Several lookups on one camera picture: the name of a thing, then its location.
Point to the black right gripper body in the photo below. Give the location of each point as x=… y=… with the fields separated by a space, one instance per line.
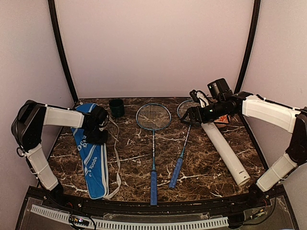
x=197 y=109

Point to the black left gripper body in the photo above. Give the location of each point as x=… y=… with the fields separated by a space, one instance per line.
x=95 y=137

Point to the blue badminton racket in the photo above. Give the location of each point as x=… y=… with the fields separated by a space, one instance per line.
x=153 y=117
x=180 y=110

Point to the blue racket bag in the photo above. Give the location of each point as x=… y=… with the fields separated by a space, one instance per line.
x=94 y=157

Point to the white shuttlecock tube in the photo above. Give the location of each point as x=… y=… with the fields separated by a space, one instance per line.
x=234 y=165

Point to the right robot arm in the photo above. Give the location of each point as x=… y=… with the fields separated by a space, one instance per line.
x=292 y=120

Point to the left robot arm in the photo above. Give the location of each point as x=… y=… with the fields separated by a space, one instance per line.
x=28 y=126

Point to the orange patterned bowl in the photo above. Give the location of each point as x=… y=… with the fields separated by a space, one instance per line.
x=222 y=121

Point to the dark green cup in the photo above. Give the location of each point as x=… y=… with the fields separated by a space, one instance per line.
x=117 y=108

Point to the white slotted cable duct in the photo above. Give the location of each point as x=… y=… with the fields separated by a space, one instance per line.
x=131 y=222

